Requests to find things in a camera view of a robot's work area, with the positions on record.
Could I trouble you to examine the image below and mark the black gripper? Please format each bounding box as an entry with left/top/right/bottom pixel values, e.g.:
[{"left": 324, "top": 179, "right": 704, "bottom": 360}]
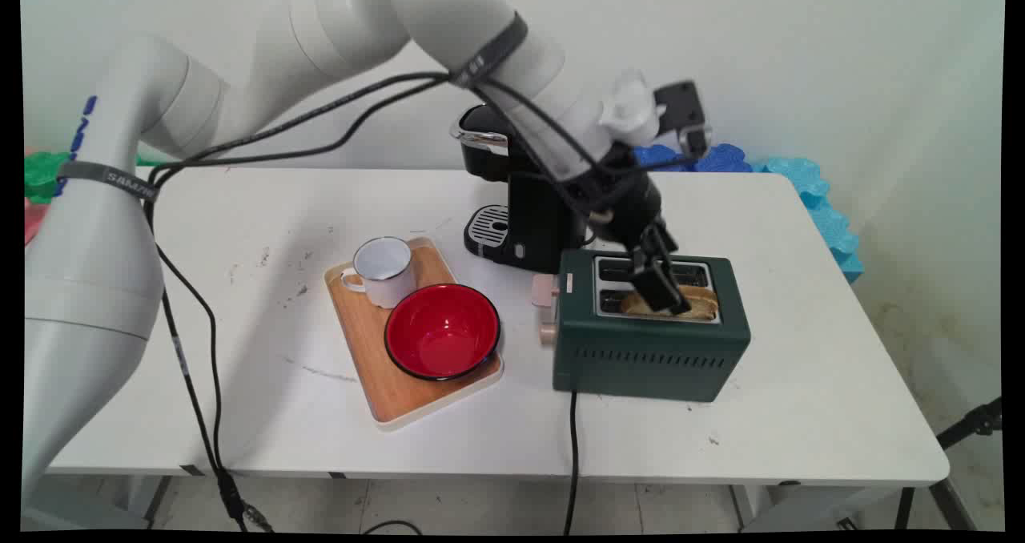
[{"left": 590, "top": 144, "right": 693, "bottom": 316}]

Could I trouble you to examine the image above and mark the toasted bread slice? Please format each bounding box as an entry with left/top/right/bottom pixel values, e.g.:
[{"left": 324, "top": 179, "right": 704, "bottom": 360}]
[{"left": 621, "top": 285, "right": 720, "bottom": 322}]

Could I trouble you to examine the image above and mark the dark green toaster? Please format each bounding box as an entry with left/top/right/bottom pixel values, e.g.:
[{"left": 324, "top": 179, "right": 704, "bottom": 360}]
[{"left": 531, "top": 248, "right": 752, "bottom": 404}]

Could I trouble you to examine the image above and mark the blue foam mat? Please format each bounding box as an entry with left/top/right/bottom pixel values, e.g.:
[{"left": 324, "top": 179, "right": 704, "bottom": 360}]
[{"left": 633, "top": 143, "right": 755, "bottom": 174}]

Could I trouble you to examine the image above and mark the black coffee machine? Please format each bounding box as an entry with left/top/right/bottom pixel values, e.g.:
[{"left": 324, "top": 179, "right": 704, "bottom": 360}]
[{"left": 450, "top": 104, "right": 633, "bottom": 275}]

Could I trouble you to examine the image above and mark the cyan foam mat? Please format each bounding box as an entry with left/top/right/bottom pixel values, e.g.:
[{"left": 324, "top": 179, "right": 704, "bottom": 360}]
[{"left": 751, "top": 156, "right": 866, "bottom": 284}]

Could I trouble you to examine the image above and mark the red bowl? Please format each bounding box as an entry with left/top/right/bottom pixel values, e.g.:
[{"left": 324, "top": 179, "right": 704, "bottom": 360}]
[{"left": 384, "top": 284, "right": 502, "bottom": 382}]

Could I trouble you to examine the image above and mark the white enamel mug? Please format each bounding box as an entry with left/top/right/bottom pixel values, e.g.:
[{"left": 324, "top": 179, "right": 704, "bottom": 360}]
[{"left": 341, "top": 236, "right": 418, "bottom": 310}]

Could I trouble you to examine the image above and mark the wooden serving tray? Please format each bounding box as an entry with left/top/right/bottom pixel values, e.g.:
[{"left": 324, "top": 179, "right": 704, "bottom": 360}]
[{"left": 324, "top": 236, "right": 505, "bottom": 432}]

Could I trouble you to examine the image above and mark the black tripod leg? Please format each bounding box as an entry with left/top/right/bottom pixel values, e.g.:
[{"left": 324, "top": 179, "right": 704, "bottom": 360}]
[{"left": 894, "top": 397, "right": 1003, "bottom": 531}]

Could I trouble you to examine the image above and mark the green foam mat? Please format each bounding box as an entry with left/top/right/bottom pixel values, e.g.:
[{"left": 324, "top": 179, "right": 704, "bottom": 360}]
[{"left": 24, "top": 151, "right": 165, "bottom": 205}]

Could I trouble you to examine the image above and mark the red foam mat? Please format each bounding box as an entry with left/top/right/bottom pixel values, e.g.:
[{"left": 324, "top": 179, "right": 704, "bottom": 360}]
[{"left": 24, "top": 200, "right": 50, "bottom": 246}]

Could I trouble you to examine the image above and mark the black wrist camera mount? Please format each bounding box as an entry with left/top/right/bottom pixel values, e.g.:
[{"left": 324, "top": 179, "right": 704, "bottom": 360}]
[{"left": 653, "top": 80, "right": 713, "bottom": 159}]

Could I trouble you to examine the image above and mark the black toaster power cord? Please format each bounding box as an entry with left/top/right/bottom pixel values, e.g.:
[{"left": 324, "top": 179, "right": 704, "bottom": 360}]
[{"left": 564, "top": 389, "right": 581, "bottom": 536}]

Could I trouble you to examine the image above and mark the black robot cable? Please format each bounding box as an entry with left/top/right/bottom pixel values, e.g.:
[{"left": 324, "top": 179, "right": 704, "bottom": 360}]
[{"left": 143, "top": 70, "right": 625, "bottom": 533}]

